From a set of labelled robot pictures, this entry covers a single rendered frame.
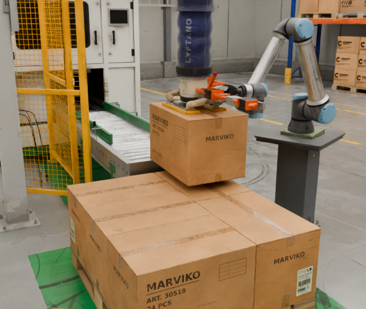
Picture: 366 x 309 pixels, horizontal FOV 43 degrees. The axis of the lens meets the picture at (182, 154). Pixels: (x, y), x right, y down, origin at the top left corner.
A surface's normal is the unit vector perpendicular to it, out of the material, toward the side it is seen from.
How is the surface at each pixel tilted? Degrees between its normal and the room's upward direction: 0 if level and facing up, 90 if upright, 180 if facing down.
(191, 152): 91
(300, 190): 90
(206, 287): 90
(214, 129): 91
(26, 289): 0
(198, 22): 77
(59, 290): 0
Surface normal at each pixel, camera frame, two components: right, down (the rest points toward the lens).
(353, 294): 0.00, -0.96
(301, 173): -0.61, 0.22
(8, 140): 0.47, 0.25
